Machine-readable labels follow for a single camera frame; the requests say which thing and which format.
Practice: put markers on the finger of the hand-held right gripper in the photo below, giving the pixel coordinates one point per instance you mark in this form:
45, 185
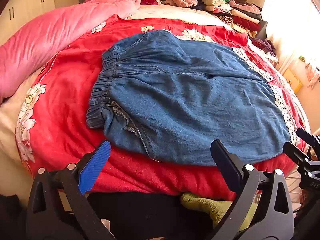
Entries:
295, 152
307, 135

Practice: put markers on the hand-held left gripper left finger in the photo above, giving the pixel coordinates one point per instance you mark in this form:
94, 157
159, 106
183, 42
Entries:
96, 167

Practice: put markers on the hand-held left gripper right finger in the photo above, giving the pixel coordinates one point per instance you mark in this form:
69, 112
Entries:
225, 165

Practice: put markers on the blue denim pants lace trim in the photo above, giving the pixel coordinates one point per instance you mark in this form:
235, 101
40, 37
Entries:
175, 92

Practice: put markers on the red floral blanket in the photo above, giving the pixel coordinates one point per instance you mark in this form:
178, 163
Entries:
75, 120

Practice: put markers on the yellow box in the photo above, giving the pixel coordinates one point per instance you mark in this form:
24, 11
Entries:
293, 81

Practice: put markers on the pink floral cloth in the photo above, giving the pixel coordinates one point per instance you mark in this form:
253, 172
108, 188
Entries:
313, 75

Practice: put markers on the purple clothes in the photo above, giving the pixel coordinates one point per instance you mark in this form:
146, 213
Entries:
265, 45

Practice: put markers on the white curtain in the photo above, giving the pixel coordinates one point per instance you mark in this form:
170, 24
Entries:
287, 10

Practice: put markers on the pink quilt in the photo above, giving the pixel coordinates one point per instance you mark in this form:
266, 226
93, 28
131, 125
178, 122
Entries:
50, 37

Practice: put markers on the pile of folded clothes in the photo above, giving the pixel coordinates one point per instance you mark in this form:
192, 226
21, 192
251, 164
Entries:
237, 12

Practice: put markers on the dark red garment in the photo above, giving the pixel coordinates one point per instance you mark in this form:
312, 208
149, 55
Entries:
150, 1

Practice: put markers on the cream wardrobe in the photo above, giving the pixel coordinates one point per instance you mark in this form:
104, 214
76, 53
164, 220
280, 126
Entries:
25, 7

